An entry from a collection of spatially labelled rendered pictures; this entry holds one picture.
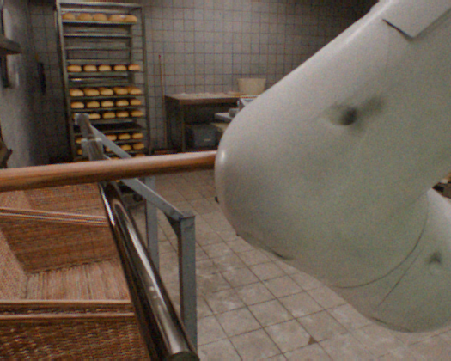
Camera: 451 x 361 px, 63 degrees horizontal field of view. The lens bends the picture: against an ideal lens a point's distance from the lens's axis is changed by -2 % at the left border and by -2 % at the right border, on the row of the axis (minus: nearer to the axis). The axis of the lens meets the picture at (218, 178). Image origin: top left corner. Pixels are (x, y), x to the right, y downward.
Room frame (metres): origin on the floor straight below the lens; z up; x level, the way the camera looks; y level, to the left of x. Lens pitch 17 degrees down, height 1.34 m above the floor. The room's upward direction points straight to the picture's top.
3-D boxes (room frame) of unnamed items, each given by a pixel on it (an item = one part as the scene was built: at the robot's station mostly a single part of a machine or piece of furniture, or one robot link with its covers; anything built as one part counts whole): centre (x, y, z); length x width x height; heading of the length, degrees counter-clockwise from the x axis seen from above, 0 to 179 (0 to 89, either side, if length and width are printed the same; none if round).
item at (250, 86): (5.72, -0.49, 1.01); 0.43 x 0.42 x 0.21; 112
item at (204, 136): (5.33, 0.27, 0.35); 0.50 x 0.36 x 0.24; 22
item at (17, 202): (1.57, 0.69, 0.72); 0.56 x 0.49 x 0.28; 22
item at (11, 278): (1.02, 0.47, 0.72); 0.56 x 0.49 x 0.28; 23
